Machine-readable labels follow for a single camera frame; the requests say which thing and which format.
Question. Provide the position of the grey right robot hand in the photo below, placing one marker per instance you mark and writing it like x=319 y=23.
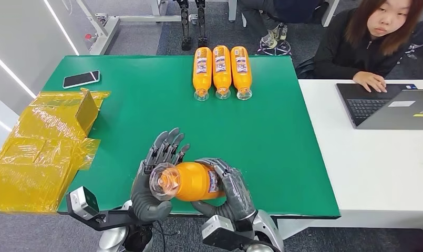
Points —
x=237 y=194

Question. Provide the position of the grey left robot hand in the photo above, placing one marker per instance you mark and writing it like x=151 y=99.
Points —
x=141 y=194

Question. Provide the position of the orange detergent bottle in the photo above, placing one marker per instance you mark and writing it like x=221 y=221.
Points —
x=202 y=78
x=194 y=181
x=241 y=78
x=221 y=78

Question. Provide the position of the green table mat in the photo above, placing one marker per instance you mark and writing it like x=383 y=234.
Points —
x=214 y=125

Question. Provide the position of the yellow film wrapped cardboard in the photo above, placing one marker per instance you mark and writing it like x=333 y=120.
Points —
x=37 y=156

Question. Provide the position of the black smartphone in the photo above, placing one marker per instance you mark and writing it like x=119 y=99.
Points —
x=80 y=79

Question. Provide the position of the white desk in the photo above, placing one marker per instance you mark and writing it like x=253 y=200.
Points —
x=371 y=167

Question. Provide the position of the office chair base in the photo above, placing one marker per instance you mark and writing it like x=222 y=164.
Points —
x=275 y=48

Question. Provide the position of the grey laptop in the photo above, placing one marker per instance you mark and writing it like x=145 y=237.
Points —
x=385 y=111

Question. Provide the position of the person's hand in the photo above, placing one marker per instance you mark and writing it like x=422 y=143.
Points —
x=369 y=81

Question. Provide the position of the black robot leg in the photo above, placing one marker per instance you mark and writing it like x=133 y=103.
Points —
x=201 y=24
x=186 y=24

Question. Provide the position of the person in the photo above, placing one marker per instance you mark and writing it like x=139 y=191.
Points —
x=288 y=10

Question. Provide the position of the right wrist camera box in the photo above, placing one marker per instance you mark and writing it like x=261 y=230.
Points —
x=218 y=233

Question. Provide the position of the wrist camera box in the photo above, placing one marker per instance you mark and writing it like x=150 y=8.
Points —
x=218 y=233
x=82 y=203

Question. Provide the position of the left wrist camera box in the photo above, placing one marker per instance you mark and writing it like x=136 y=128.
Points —
x=82 y=203

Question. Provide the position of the white metal desk frame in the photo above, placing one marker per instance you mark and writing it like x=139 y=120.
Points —
x=105 y=34

